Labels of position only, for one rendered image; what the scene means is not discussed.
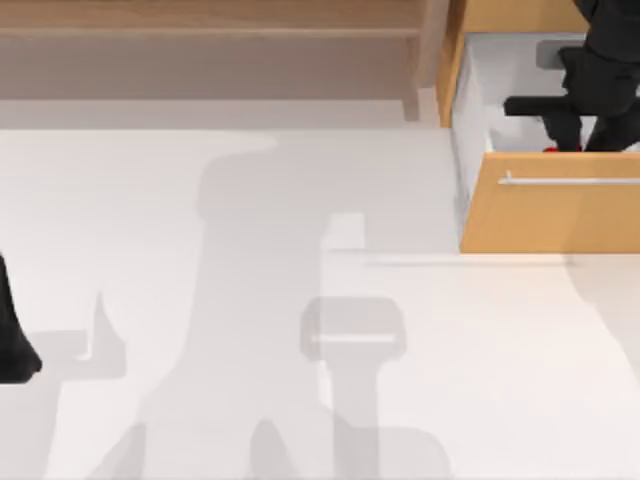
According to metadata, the long metal drawer handle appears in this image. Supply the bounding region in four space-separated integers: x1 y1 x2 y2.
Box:
498 171 640 187

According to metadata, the wooden open shelf unit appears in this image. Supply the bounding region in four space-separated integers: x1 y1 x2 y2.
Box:
0 0 444 122

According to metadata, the pale wooden drawer front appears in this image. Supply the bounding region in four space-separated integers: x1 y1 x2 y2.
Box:
458 151 640 255

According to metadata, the wooden drawer cabinet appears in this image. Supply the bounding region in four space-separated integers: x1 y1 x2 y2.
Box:
433 0 640 129

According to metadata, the white pulled-out drawer box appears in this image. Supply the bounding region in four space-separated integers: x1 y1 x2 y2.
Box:
450 31 640 253

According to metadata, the pale grey rounded box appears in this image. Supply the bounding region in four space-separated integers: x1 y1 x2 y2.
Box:
535 39 577 70

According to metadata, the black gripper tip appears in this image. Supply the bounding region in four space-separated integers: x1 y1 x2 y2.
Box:
0 253 44 387

